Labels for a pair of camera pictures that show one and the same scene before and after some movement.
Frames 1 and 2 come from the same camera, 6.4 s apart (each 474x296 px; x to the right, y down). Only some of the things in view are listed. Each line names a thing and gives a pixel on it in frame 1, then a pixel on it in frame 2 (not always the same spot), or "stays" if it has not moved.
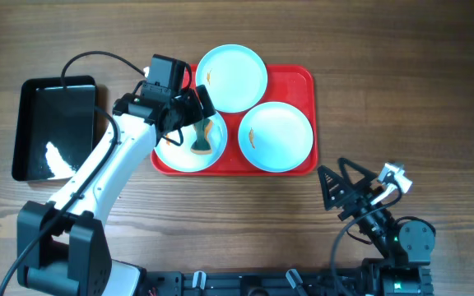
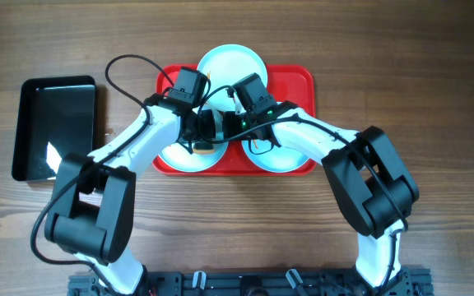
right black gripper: [348, 192] to [229, 127]
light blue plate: [234, 77] stays
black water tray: [55, 127] stays
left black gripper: [194, 112] to [206, 132]
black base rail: [372, 282] stays
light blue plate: [180, 157] stays
